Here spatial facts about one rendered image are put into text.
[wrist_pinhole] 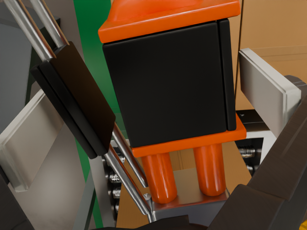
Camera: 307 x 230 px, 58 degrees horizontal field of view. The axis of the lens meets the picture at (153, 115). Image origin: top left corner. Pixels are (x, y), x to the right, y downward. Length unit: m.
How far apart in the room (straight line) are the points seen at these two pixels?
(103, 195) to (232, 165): 0.54
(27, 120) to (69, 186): 1.87
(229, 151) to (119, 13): 0.86
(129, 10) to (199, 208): 0.15
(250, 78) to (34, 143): 0.13
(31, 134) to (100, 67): 1.38
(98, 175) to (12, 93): 0.48
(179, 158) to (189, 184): 0.73
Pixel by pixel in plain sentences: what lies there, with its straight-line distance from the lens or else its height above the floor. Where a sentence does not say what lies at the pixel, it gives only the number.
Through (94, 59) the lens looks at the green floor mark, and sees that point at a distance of 1.53.
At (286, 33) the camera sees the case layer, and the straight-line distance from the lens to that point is 1.01.
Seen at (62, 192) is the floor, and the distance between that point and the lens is 2.08.
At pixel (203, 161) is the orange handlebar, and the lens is 0.21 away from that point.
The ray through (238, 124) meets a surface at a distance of 0.19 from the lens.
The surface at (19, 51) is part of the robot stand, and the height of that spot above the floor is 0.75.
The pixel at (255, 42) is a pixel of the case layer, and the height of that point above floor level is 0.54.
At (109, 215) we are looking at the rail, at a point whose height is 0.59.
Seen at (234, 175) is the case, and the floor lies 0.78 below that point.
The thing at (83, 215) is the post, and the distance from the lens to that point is 1.54.
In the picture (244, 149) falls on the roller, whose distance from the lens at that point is 1.17.
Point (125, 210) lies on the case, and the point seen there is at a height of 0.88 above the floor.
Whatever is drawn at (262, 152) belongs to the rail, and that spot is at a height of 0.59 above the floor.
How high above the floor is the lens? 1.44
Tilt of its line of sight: 62 degrees down
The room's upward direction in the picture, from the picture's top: 178 degrees clockwise
